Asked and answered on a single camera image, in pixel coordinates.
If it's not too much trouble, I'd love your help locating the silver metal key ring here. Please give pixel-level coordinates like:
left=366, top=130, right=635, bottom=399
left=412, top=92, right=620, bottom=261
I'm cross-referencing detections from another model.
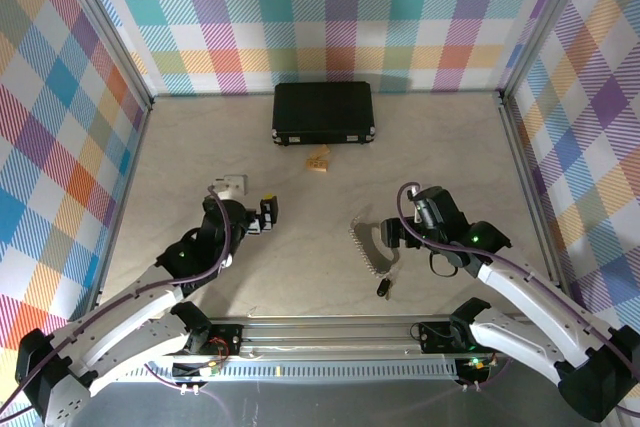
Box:
left=348, top=215, right=402, bottom=278

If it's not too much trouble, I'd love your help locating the black hard case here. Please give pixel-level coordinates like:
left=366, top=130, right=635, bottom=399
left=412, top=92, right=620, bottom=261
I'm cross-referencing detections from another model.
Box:
left=271, top=81, right=377, bottom=147

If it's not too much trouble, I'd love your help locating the small circuit board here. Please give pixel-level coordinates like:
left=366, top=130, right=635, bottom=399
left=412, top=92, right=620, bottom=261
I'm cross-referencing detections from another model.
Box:
left=462, top=355, right=494, bottom=373
left=198, top=357, right=225, bottom=378

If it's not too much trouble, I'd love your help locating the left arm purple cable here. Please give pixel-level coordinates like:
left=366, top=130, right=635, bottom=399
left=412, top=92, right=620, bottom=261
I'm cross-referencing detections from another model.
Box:
left=0, top=185, right=236, bottom=427

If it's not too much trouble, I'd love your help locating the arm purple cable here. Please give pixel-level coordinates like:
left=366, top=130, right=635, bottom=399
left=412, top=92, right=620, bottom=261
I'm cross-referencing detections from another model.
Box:
left=396, top=182, right=640, bottom=418
left=0, top=185, right=236, bottom=427

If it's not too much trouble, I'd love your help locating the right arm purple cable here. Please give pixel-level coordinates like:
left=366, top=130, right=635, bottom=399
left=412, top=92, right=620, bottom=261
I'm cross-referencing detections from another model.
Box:
left=396, top=182, right=640, bottom=418

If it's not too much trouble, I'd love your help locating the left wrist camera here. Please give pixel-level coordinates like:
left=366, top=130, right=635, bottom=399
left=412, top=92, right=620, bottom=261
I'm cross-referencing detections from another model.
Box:
left=207, top=172, right=250, bottom=201

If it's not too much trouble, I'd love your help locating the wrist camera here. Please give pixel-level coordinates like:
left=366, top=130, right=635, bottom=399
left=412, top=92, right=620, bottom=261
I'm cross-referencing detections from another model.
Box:
left=207, top=172, right=250, bottom=201
left=408, top=185, right=464, bottom=227

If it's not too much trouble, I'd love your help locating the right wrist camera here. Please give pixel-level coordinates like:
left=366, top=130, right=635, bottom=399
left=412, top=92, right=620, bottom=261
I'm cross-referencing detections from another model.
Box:
left=408, top=185, right=464, bottom=227

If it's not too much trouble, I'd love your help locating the aluminium side rail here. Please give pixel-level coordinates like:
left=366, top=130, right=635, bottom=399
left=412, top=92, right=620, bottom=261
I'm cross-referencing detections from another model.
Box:
left=84, top=99, right=154, bottom=323
left=492, top=90, right=576, bottom=318

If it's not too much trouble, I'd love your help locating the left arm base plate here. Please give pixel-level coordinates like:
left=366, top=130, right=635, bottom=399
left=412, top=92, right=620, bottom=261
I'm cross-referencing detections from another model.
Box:
left=192, top=322, right=245, bottom=357

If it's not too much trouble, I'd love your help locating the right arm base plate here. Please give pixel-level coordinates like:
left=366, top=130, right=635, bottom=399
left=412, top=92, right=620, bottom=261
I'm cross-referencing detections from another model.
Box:
left=417, top=319, right=511, bottom=354

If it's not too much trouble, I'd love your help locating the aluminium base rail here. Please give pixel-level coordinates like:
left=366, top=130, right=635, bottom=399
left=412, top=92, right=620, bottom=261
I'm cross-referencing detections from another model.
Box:
left=53, top=314, right=609, bottom=363

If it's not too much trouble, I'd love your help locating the white slotted cable duct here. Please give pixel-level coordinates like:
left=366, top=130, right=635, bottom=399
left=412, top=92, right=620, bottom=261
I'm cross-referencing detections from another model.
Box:
left=144, top=359, right=461, bottom=384

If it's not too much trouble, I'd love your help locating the aluminium corner post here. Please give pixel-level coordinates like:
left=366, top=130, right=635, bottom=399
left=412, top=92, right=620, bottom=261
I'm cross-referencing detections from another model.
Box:
left=498, top=0, right=596, bottom=98
left=49, top=0, right=155, bottom=111

